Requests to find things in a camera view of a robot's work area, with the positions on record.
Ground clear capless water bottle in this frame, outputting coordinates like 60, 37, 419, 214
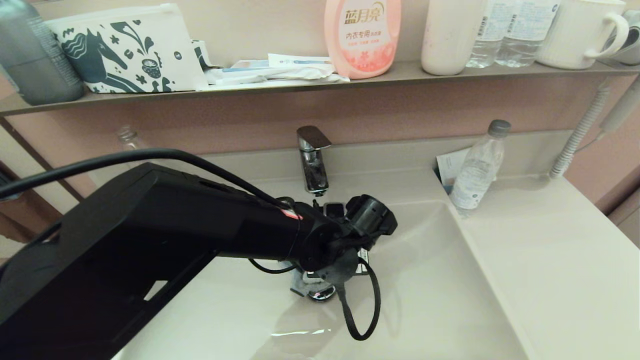
117, 125, 151, 156

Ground dark grey bottle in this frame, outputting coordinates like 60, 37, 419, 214
0, 0, 86, 106

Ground small white patterned pouch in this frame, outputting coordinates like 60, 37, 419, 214
191, 39, 213, 70

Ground white paper card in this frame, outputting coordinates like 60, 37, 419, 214
435, 148, 472, 195

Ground white blue sachet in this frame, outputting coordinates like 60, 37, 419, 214
230, 59, 272, 73

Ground chrome drain stopper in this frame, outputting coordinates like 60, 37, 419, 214
309, 286, 337, 303

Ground beige tumbler cup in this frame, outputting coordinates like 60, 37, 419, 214
420, 0, 488, 77

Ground white horse print pouch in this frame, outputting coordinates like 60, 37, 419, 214
45, 3, 209, 94

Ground pink detergent bottle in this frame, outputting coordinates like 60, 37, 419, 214
324, 0, 402, 80

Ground white ceramic sink basin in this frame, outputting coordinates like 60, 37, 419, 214
90, 131, 640, 360

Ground chrome faucet body spout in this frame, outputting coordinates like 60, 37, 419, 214
300, 147, 331, 197

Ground white ribbed mug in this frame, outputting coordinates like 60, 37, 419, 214
536, 0, 630, 71

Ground chrome faucet lever handle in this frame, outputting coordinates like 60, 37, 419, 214
296, 125, 333, 152

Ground white coiled cord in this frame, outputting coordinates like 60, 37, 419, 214
548, 82, 611, 180

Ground white toothbrush packet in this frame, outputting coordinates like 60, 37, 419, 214
268, 53, 334, 68

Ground clear labelled water bottle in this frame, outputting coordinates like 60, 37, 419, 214
494, 0, 560, 68
465, 0, 521, 69

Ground clear bottle grey cap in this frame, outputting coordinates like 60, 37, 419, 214
448, 119, 512, 218

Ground grey wall shelf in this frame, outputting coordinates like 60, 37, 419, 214
0, 60, 640, 117

